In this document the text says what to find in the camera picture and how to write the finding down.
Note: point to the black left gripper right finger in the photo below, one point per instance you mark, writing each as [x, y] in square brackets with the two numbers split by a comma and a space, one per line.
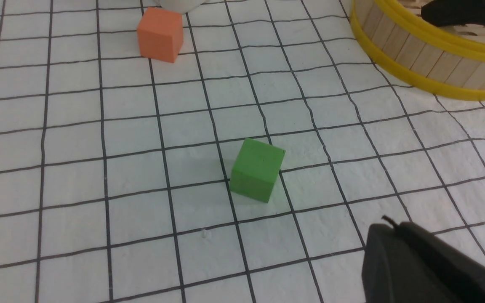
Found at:
[457, 261]

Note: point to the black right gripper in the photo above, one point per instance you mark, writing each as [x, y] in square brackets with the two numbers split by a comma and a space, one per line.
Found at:
[442, 13]

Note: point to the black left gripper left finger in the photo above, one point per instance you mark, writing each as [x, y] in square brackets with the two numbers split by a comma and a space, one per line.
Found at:
[400, 266]

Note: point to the bamboo steamer tray yellow rim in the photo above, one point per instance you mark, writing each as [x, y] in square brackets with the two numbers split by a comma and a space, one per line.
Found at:
[447, 61]

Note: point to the green foam cube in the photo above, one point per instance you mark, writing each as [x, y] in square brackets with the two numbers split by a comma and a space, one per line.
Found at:
[256, 169]

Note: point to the green lid white lunchbox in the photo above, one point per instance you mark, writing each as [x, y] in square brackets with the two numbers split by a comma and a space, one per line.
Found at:
[180, 6]

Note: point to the orange foam cube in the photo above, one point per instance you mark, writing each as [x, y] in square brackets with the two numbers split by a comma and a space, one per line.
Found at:
[160, 34]

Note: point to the white grid tablecloth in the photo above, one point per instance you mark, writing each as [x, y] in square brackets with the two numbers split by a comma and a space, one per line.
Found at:
[115, 169]

